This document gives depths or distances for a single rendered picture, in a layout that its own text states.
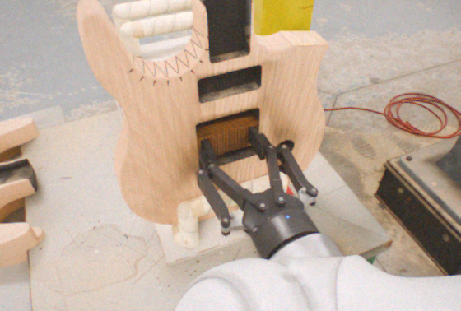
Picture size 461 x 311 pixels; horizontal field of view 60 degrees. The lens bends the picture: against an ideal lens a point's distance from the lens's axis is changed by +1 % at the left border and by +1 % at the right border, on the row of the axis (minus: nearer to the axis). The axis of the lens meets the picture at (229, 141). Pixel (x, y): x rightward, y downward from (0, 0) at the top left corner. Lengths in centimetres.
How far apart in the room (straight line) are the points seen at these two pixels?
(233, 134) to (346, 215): 32
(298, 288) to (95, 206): 63
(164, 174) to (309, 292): 40
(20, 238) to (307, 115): 52
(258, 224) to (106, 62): 26
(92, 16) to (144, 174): 25
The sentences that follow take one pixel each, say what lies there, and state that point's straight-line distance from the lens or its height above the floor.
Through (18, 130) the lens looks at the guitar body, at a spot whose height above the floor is 98.
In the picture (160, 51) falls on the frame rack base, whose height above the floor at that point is 110.
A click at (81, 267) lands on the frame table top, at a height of 93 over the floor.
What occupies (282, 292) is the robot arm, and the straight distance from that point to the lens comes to 24.
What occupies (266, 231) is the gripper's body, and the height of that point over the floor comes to 118.
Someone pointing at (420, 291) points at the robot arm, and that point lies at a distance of 26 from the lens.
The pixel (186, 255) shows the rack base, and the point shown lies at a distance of 73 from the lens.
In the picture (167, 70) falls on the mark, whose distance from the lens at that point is 52.
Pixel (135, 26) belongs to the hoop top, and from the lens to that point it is 79.
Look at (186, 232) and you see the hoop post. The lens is 69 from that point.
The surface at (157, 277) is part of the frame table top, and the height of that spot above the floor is 93.
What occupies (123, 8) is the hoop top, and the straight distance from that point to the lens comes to 86.
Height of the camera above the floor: 157
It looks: 44 degrees down
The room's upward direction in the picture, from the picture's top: straight up
